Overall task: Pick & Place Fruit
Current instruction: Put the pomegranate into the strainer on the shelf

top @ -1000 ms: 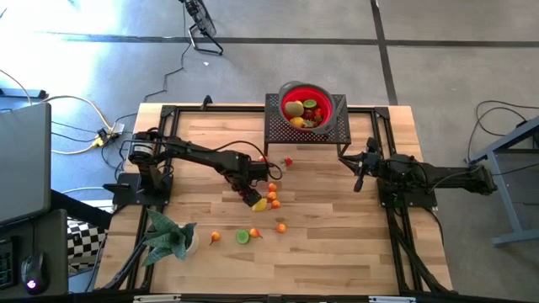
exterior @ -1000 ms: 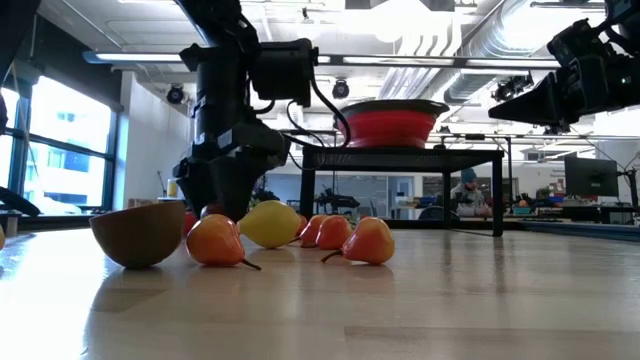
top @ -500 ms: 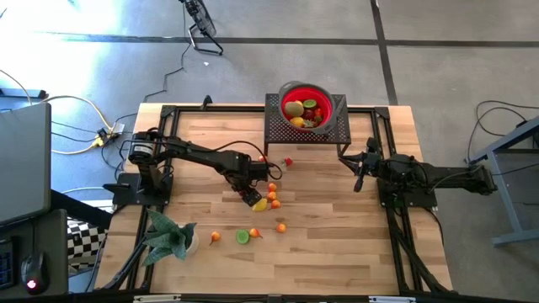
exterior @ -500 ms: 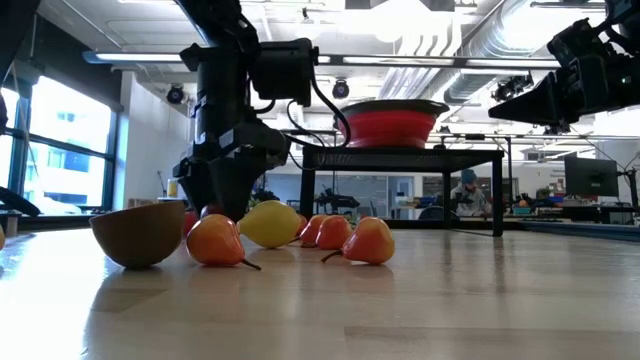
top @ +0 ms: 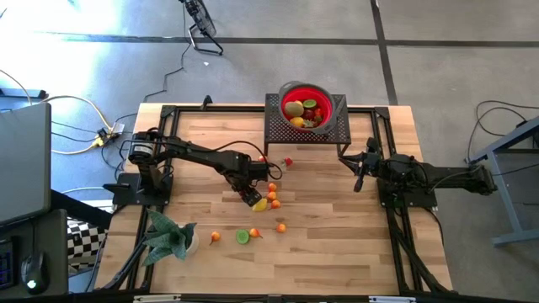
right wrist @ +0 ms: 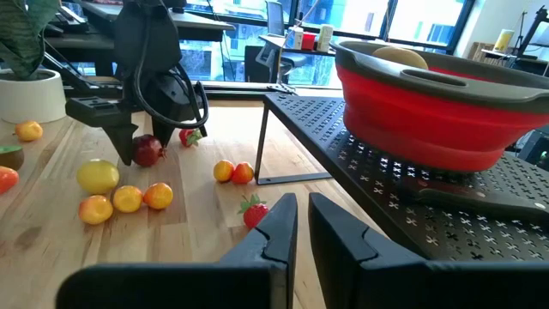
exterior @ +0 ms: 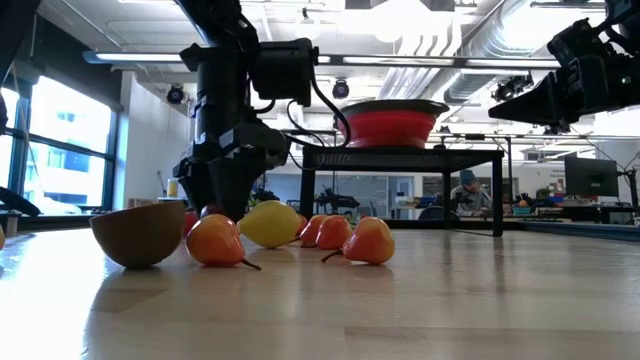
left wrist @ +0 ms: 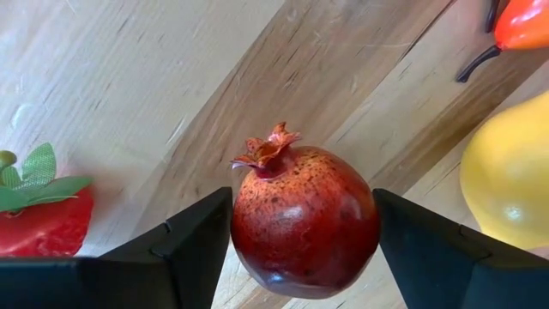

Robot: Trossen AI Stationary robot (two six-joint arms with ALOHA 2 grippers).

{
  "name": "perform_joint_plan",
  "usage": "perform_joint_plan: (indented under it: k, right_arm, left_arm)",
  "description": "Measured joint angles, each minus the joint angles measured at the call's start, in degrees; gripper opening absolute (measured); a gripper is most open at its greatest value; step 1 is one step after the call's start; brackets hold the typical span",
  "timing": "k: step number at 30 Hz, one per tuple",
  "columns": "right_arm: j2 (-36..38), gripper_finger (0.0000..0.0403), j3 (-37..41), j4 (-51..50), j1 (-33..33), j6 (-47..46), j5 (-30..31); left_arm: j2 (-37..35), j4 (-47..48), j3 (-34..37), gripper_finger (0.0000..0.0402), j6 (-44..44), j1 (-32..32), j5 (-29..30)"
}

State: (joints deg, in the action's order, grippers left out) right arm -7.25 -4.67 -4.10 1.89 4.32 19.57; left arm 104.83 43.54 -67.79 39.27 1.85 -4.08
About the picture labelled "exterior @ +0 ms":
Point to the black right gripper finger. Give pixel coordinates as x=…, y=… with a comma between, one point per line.
x=540, y=102

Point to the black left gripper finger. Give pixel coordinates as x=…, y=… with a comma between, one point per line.
x=200, y=185
x=237, y=185

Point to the dark red pomegranate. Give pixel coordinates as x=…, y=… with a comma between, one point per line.
x=211, y=212

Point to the red toy strawberry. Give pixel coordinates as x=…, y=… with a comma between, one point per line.
x=190, y=222
x=356, y=217

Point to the small orange toy pear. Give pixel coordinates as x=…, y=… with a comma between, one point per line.
x=215, y=240
x=2, y=237
x=334, y=232
x=370, y=242
x=302, y=224
x=312, y=230

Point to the red collapsible colander bowl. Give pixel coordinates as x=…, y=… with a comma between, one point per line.
x=395, y=131

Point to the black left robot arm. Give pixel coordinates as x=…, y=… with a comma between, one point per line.
x=220, y=75

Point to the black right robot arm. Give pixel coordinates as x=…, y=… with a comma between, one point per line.
x=625, y=20

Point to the background black robot arm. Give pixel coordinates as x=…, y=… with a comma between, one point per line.
x=335, y=201

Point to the yellow cup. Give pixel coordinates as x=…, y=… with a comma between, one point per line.
x=173, y=188

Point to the yellow toy lemon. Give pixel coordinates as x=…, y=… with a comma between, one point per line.
x=270, y=223

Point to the green kiwi half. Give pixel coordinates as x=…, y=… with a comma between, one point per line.
x=140, y=235

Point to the black computer monitor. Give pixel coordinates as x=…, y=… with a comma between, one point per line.
x=591, y=176

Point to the person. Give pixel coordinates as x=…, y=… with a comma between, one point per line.
x=470, y=195

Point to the long ceiling light fixture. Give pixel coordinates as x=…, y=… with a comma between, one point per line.
x=400, y=61

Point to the black perforated metal shelf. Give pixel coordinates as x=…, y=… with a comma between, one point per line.
x=400, y=159

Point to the black office chair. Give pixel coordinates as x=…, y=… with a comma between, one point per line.
x=435, y=214

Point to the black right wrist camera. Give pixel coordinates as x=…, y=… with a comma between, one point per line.
x=575, y=42

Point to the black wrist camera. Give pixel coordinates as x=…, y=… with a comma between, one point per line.
x=282, y=72
x=575, y=42

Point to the silver ventilation duct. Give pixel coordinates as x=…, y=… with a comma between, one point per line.
x=480, y=45

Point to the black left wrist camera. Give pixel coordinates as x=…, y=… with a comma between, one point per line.
x=282, y=72

